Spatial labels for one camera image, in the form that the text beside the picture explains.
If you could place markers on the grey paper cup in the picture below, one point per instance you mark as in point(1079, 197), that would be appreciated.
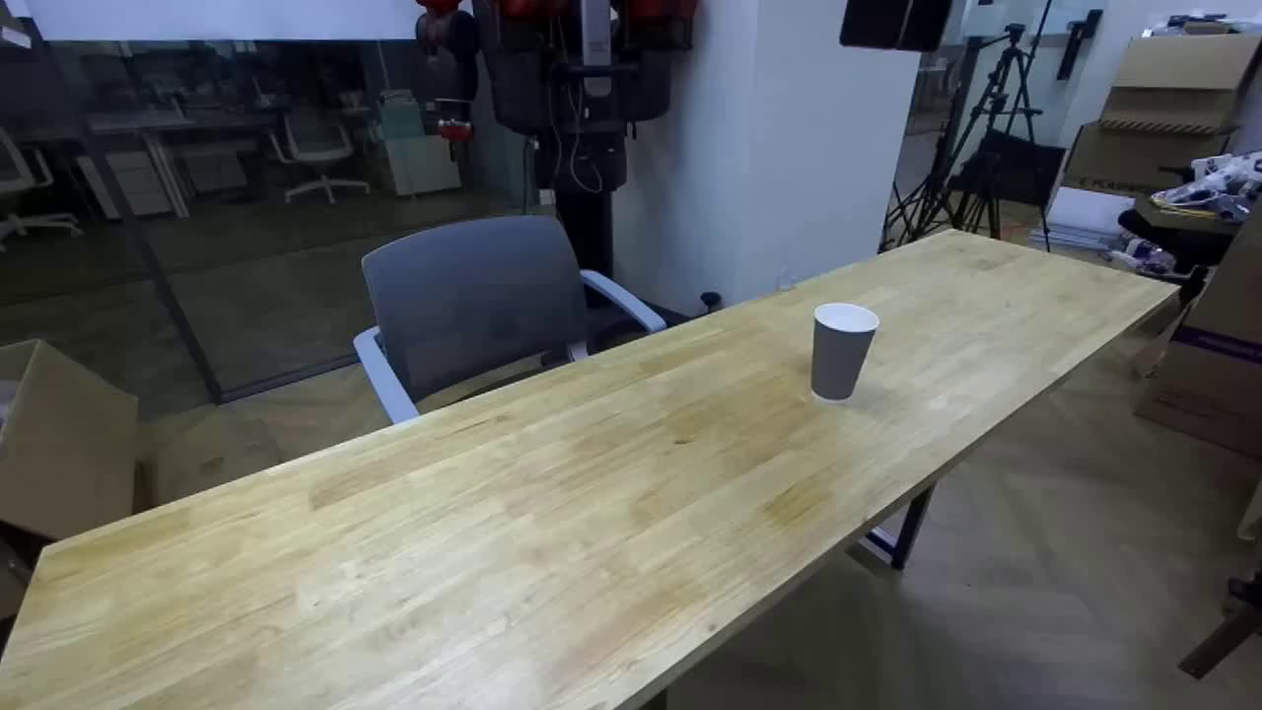
point(842, 336)

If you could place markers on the white office chair behind glass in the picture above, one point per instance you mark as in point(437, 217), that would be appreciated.
point(318, 144)

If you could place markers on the red black robot on pedestal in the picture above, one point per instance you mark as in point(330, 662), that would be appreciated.
point(574, 76)

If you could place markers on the black table leg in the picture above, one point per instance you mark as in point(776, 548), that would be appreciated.
point(897, 547)

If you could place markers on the cardboard box at left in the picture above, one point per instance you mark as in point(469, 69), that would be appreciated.
point(68, 444)

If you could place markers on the stacked cardboard boxes right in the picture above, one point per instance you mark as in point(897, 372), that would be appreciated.
point(1172, 98)

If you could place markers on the black camera tripod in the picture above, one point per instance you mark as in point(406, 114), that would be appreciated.
point(988, 152)

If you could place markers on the cardboard box with purple tape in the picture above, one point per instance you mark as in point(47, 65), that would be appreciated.
point(1206, 378)

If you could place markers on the grey office chair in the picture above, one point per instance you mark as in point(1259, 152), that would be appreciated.
point(469, 297)

